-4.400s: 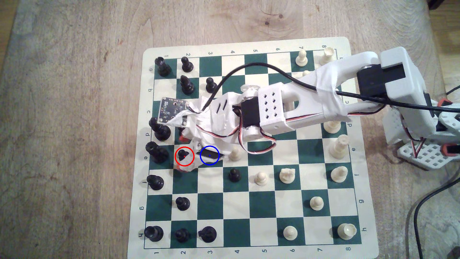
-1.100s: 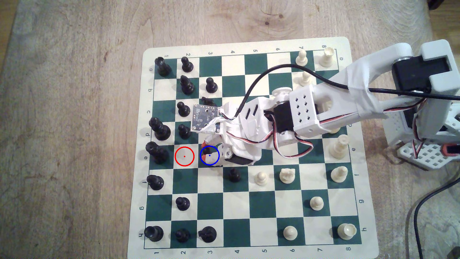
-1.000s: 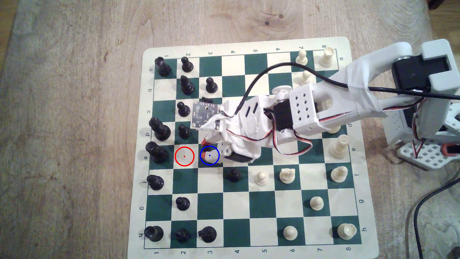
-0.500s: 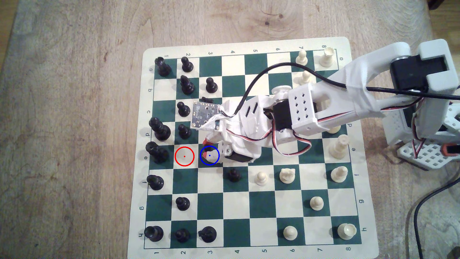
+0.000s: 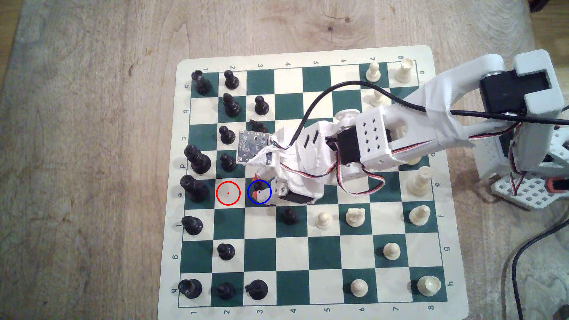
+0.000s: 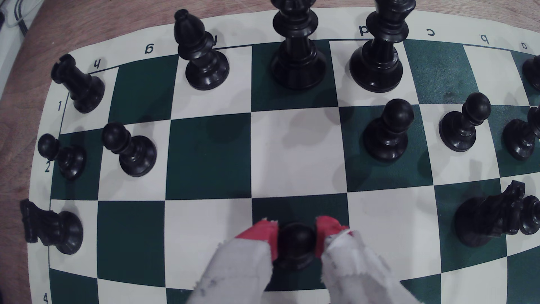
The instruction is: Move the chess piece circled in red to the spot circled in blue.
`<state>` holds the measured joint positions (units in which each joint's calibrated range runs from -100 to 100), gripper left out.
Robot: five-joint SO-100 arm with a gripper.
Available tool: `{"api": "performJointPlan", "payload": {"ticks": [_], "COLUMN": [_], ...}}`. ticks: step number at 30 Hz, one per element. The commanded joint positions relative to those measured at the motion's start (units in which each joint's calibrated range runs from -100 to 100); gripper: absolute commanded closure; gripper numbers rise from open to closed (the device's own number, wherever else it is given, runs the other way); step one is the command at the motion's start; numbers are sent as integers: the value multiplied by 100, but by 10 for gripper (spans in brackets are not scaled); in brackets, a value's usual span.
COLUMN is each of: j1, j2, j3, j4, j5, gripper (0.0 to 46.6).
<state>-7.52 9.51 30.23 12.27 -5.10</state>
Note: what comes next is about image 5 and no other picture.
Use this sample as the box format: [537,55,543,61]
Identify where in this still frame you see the white taped gripper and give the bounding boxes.
[252,122,338,205]

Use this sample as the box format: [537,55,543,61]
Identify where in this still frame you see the green and cream chess mat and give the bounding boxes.
[156,44,469,320]

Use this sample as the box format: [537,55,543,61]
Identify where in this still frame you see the black king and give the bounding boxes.
[180,175,209,203]

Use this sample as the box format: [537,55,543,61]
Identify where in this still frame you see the black queen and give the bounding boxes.
[184,144,212,174]

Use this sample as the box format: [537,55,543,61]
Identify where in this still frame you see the black bishop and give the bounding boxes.
[222,92,242,118]
[181,216,204,236]

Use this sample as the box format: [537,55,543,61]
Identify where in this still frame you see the white knight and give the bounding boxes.
[345,207,367,228]

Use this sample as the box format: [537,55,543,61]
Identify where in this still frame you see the black rook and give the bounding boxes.
[191,70,212,95]
[178,279,203,299]

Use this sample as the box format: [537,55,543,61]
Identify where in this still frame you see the white king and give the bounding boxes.
[407,166,433,196]

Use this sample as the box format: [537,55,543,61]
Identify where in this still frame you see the white bishop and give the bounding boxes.
[409,205,431,226]

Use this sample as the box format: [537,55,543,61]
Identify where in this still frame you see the white rook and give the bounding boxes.
[395,58,415,84]
[417,276,442,297]

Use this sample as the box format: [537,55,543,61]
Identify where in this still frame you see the white tape wrap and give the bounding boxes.
[422,76,474,149]

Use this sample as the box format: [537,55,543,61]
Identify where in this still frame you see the orange clamp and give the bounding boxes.
[547,177,569,194]

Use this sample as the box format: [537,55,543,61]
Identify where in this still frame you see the camera circuit board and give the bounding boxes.
[237,130,270,164]

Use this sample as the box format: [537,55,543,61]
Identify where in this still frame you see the red white black servo wires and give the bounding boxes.
[280,129,523,197]

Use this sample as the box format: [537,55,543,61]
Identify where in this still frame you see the black camera cable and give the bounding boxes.
[287,81,569,149]

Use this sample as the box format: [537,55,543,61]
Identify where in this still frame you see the base servo wires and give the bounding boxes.
[504,127,527,196]

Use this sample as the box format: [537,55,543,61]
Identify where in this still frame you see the black power cable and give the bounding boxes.
[510,220,569,320]

